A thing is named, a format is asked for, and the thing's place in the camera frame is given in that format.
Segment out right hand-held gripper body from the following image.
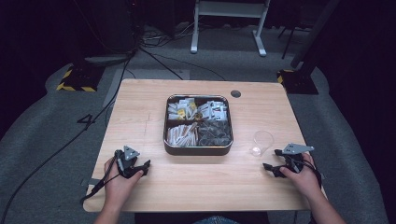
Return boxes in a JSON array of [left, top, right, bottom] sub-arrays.
[[281, 143, 315, 174]]

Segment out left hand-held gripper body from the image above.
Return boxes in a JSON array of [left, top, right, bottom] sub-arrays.
[[114, 145, 143, 179]]

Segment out clear glass cup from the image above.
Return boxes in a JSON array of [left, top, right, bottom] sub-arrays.
[[248, 130, 276, 158]]

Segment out dark brown square compartment box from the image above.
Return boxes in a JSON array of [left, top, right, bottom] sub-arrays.
[[163, 93, 234, 157]]

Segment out pile of dark packets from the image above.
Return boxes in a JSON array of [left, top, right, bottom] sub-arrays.
[[198, 120, 233, 147]]

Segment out clear plastic box lid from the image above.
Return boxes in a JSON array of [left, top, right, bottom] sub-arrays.
[[163, 93, 234, 147]]

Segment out person's left hand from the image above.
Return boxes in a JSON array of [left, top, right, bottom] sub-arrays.
[[104, 157, 144, 208]]

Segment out person's right hand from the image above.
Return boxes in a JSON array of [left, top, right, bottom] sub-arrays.
[[279, 154, 321, 200]]

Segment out grey tape piece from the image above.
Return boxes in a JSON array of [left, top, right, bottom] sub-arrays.
[[81, 177, 101, 188]]

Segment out pile of white stick packets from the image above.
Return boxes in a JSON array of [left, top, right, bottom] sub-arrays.
[[166, 121, 200, 147]]

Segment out pile of white yellow packets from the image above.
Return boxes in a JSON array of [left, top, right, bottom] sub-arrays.
[[167, 97, 199, 121]]

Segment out black hazard-striped stand base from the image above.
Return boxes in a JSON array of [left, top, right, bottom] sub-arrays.
[[56, 63, 106, 93], [276, 68, 319, 95]]

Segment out person's blue jeans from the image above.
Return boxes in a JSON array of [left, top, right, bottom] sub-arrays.
[[191, 215, 241, 224]]

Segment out pile of white red-print packets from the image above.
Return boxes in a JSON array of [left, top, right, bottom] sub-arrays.
[[197, 100, 229, 121]]

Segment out dark slanted stand pole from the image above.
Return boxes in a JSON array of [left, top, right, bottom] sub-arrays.
[[290, 0, 341, 70]]

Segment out left hand-held gripper cable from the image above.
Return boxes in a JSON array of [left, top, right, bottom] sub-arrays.
[[81, 149, 123, 203]]

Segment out hand-held gripper cable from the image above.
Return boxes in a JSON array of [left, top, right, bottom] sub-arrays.
[[81, 149, 123, 203], [298, 158, 323, 189]]

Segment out right hand-held gripper cable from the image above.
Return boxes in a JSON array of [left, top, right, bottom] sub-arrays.
[[298, 158, 323, 189]]

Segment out thin black floor cable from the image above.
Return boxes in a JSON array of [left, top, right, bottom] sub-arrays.
[[139, 46, 184, 81], [152, 53, 226, 82]]

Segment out tangle of floor cables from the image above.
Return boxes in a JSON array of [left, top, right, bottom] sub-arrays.
[[139, 21, 195, 49]]

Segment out white metal desk frame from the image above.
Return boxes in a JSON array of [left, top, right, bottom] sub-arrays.
[[190, 0, 271, 58]]

